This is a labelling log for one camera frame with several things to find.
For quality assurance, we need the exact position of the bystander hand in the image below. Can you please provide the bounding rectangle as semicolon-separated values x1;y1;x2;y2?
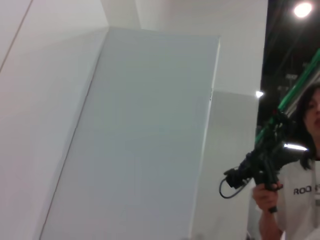
251;183;285;211

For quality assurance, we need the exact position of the black handheld control device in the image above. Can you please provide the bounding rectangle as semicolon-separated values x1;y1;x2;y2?
223;111;311;214

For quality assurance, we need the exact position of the bystander bare forearm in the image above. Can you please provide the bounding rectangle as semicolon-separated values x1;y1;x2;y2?
257;206;286;240

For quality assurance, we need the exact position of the person in white shirt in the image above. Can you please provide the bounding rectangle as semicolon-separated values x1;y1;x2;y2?
252;158;320;240

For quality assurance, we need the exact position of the bystander head with dark hair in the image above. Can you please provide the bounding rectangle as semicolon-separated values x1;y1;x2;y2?
294;84;320;171

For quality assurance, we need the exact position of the green ceiling beam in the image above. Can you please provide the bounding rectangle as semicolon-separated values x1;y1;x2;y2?
254;48;320;141

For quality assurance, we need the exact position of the round ceiling lamp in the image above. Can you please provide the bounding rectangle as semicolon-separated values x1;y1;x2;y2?
293;2;314;19

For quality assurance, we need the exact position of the black device cable loop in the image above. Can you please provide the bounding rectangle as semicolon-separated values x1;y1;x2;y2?
219;174;249;200

